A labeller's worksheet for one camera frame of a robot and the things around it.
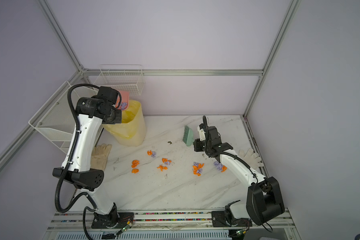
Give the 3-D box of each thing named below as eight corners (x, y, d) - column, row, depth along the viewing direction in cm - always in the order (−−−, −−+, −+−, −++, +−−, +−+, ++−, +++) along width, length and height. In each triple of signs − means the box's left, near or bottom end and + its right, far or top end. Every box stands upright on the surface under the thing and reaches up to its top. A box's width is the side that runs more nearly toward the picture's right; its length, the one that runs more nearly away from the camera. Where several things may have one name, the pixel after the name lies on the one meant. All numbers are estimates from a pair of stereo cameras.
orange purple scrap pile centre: (190, 173, 91) (190, 171, 90) (194, 162, 96) (194, 160, 95) (200, 176, 90) (201, 175, 88) (204, 165, 95) (204, 163, 93)
